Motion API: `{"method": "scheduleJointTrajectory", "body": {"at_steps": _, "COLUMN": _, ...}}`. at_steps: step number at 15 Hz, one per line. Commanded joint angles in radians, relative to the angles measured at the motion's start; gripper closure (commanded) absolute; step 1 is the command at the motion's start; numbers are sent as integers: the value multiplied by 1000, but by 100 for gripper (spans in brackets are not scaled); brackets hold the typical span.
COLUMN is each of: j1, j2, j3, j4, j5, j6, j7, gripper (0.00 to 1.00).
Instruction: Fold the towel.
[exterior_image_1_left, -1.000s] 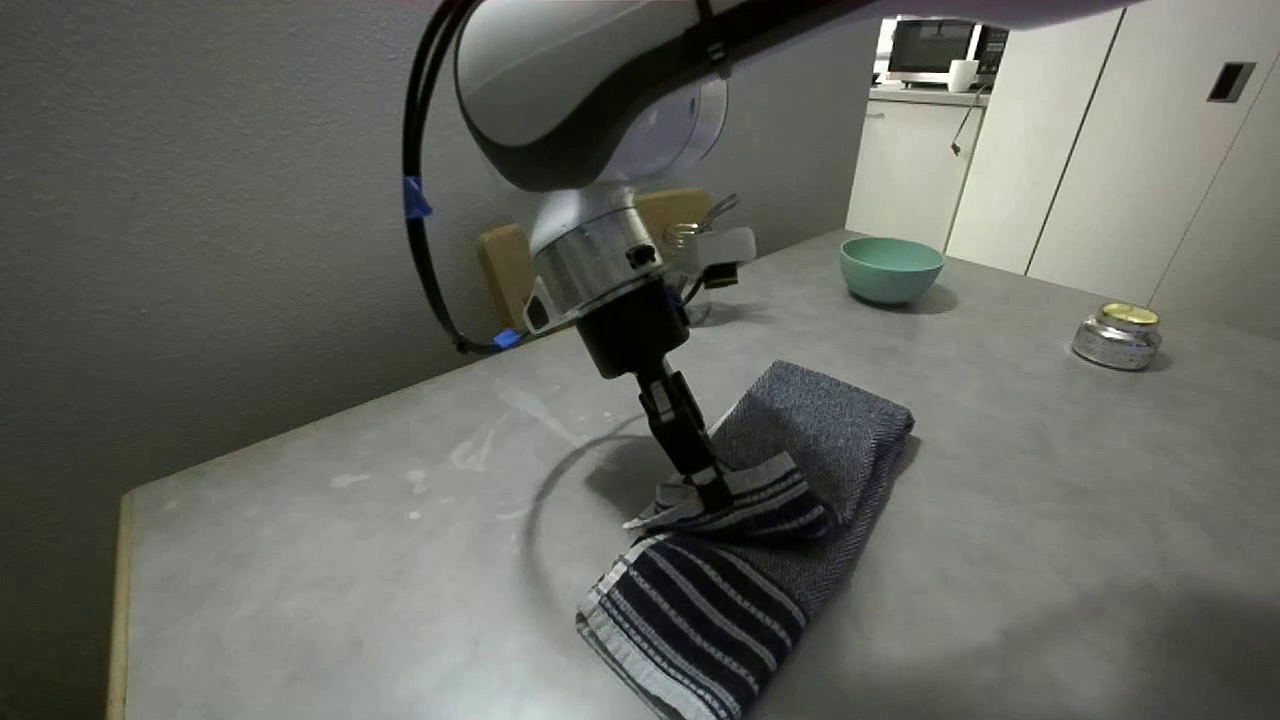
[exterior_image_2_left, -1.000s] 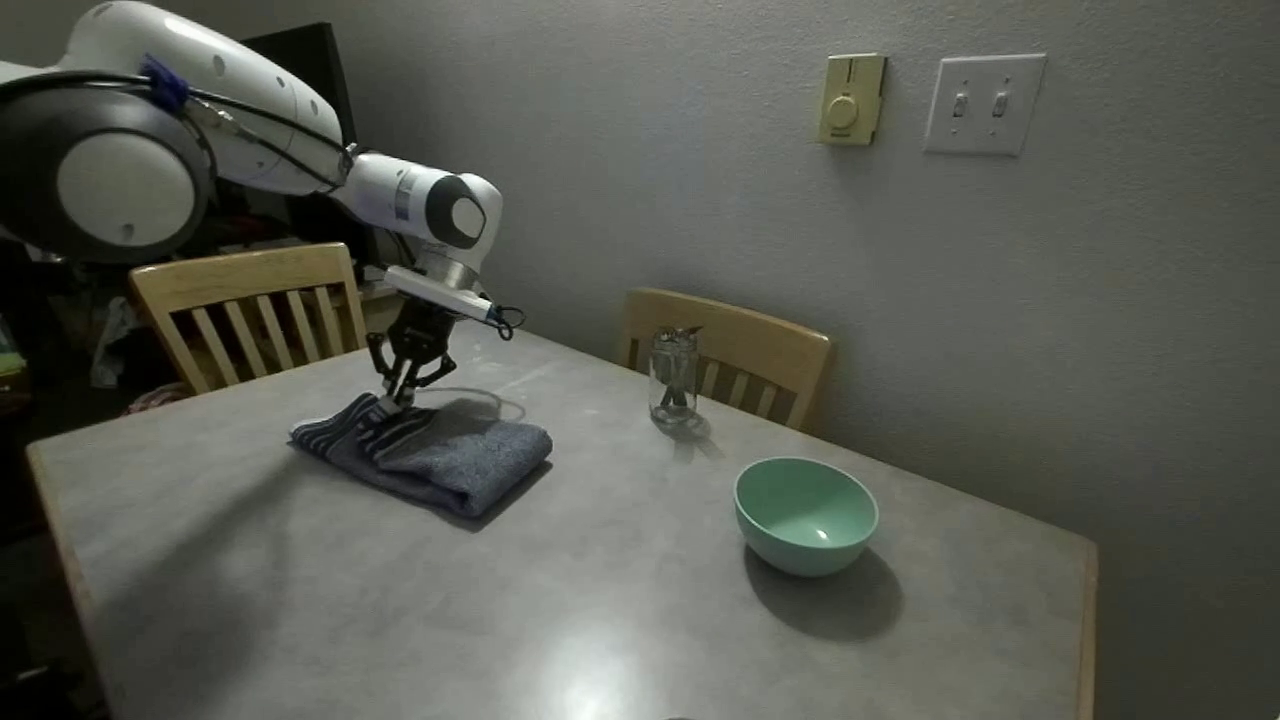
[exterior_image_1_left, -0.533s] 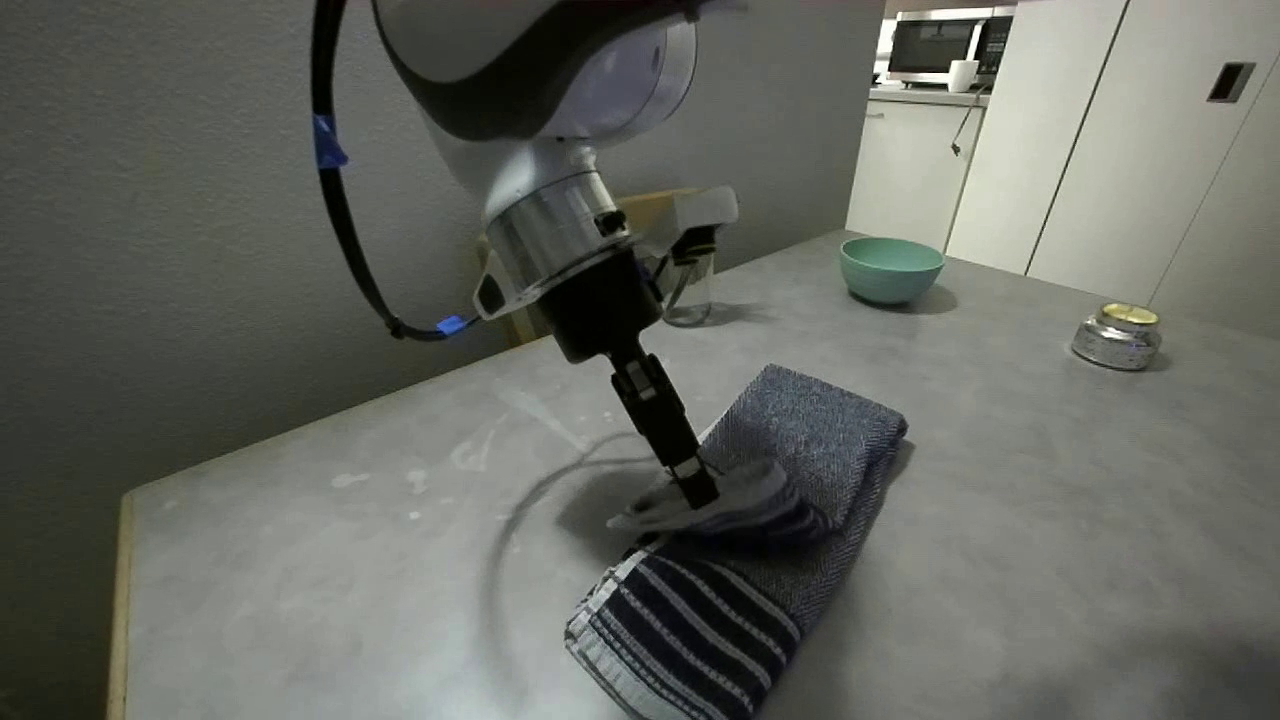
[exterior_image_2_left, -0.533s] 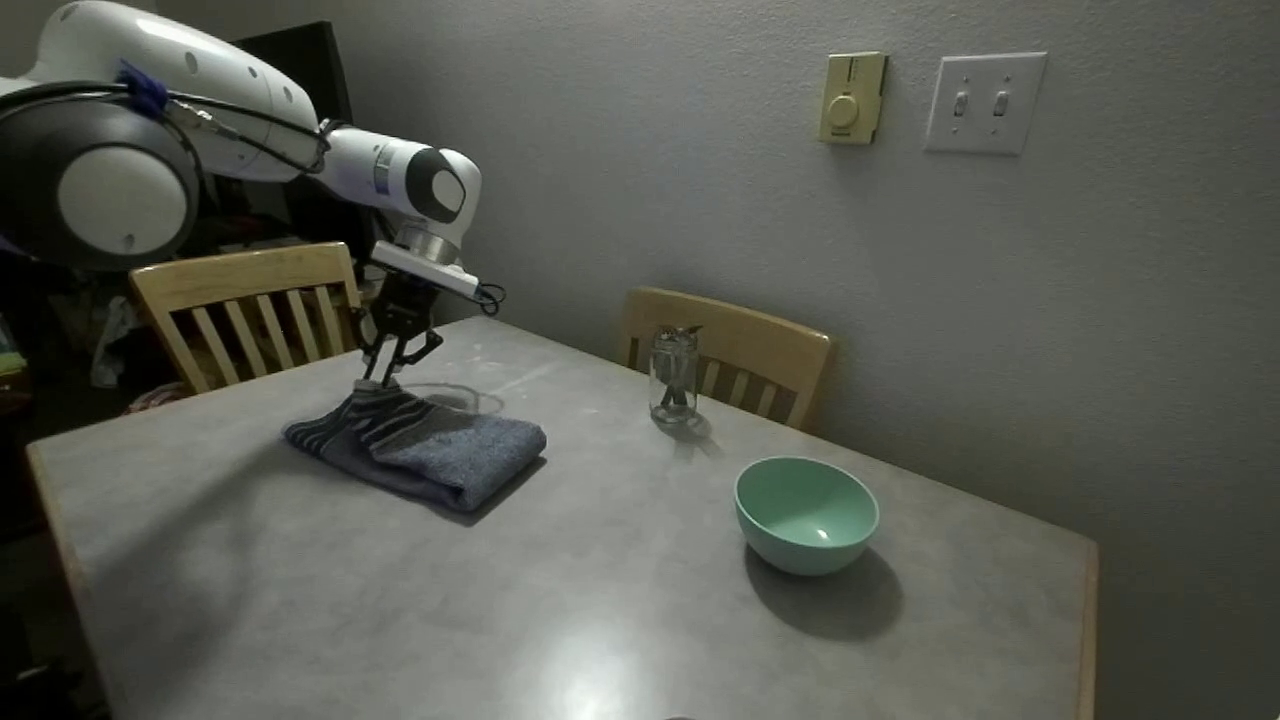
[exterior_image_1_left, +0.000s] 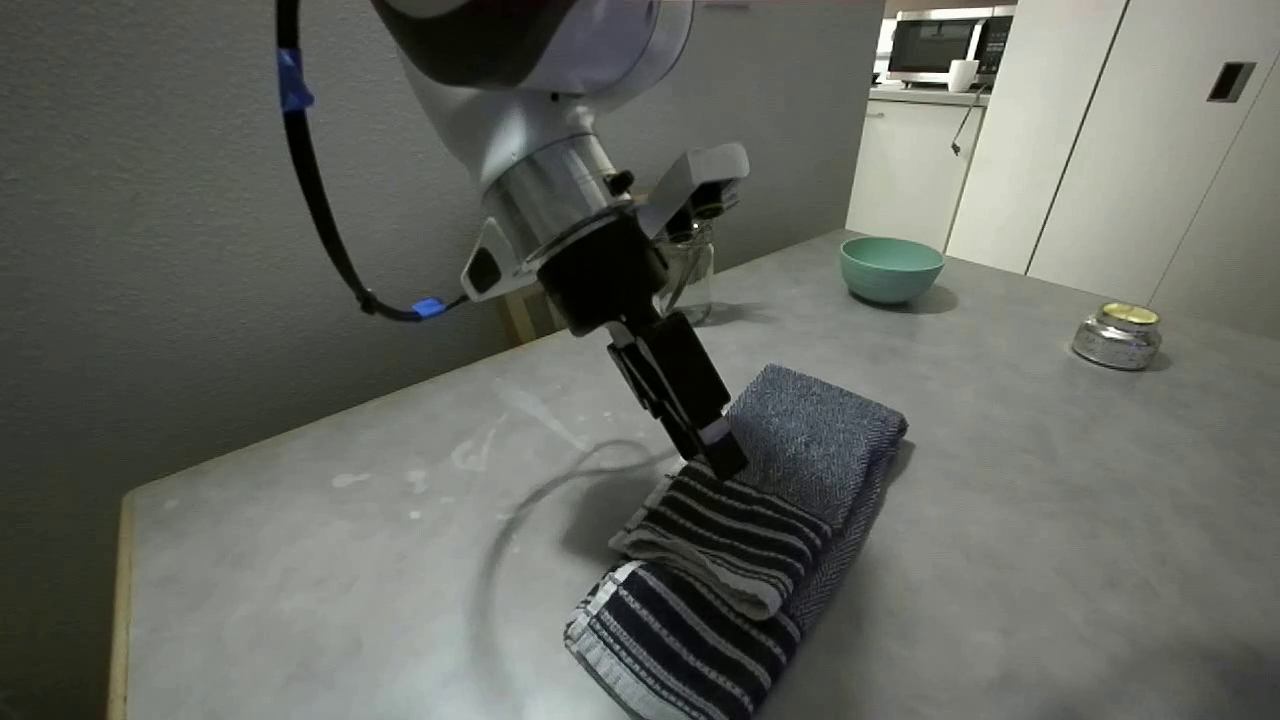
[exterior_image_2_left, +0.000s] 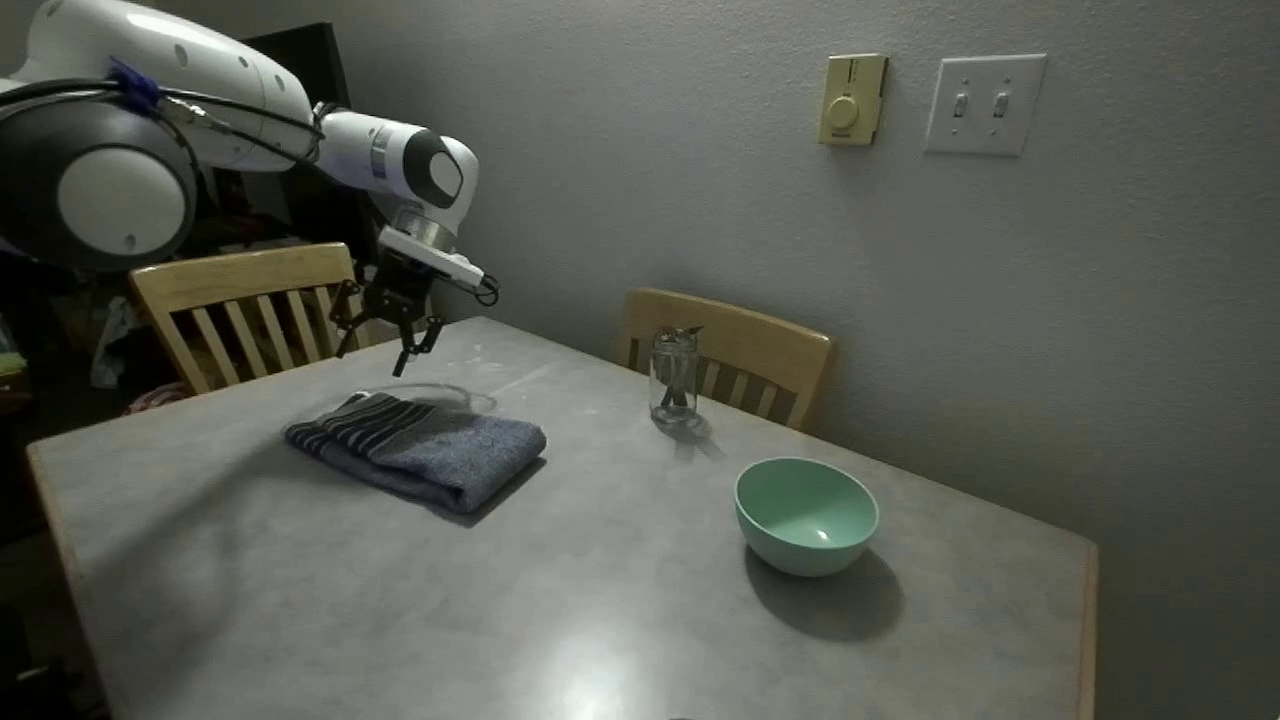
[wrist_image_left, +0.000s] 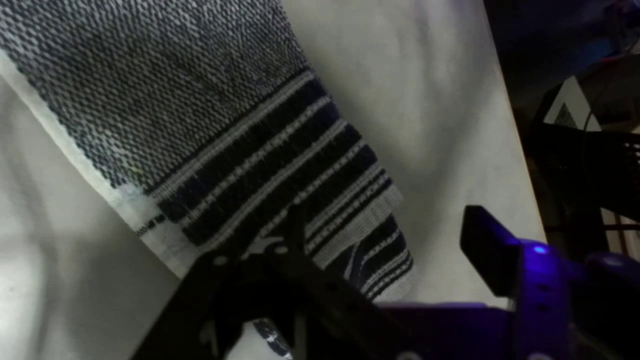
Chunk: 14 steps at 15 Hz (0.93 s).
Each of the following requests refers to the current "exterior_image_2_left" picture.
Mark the white double light switch plate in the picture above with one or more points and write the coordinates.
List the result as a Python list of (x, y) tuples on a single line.
[(985, 100)]

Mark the grey wrist camera bar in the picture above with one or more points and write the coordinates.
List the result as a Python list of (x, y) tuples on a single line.
[(444, 264)]

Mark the wooden chair with spindle back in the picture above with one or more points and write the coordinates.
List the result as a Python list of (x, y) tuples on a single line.
[(244, 287)]

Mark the mint green bowl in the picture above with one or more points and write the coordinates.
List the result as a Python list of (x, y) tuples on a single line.
[(805, 522)]

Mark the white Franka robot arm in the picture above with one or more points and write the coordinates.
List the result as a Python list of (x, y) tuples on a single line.
[(146, 132)]

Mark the grey towel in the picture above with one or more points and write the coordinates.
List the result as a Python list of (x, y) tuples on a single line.
[(440, 454)]

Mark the wooden chair with solid backrest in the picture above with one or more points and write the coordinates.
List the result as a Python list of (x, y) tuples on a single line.
[(760, 355)]

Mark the tall glass mason jar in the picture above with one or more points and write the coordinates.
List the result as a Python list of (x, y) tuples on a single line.
[(677, 365)]

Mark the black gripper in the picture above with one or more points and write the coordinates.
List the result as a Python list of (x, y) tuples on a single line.
[(404, 292)]

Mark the beige wall thermostat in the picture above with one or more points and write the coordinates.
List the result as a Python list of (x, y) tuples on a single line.
[(855, 100)]

